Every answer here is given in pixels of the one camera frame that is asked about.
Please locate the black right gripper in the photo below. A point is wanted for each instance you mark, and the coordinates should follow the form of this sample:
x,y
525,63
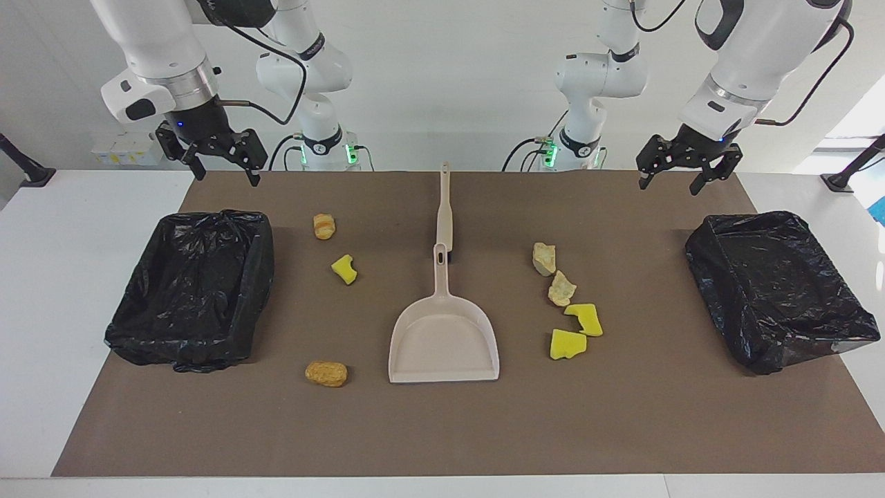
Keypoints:
x,y
206,128

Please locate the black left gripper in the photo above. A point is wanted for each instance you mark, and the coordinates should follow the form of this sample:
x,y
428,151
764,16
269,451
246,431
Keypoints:
x,y
702,151

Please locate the striped croissant piece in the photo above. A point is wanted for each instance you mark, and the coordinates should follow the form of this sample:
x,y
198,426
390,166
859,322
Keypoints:
x,y
323,226

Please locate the pale bread chunk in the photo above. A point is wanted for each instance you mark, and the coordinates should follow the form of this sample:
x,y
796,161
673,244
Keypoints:
x,y
544,258
561,288

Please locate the small yellow sponge piece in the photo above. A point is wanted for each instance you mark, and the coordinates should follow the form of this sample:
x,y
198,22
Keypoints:
x,y
343,269

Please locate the yellow sponge with green pad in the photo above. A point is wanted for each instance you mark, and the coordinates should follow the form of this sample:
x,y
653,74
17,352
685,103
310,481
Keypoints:
x,y
586,319

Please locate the beige hand brush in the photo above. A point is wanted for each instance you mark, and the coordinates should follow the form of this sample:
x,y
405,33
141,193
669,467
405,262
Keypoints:
x,y
444,214

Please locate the beige plastic dustpan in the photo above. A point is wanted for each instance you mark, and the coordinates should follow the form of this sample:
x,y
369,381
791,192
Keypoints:
x,y
442,339

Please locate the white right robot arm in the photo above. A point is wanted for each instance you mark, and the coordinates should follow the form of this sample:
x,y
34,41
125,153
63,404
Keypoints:
x,y
159,41

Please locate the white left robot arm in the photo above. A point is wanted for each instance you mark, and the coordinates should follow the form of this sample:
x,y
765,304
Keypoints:
x,y
753,48

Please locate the bin with black bag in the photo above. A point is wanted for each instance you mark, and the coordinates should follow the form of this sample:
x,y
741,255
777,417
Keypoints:
x,y
187,290
774,290

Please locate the white boxes row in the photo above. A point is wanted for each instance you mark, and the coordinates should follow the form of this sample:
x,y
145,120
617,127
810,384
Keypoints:
x,y
128,149

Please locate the blue object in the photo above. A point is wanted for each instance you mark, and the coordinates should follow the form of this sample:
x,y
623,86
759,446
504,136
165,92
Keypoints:
x,y
879,209

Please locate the brown bread roll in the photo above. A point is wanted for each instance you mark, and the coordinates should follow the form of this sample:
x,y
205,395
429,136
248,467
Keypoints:
x,y
326,373

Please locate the brown table mat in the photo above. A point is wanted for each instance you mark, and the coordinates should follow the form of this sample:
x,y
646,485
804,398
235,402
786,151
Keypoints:
x,y
442,429

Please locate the black camera stand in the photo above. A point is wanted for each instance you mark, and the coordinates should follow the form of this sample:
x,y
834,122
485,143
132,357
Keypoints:
x,y
31,173
847,176

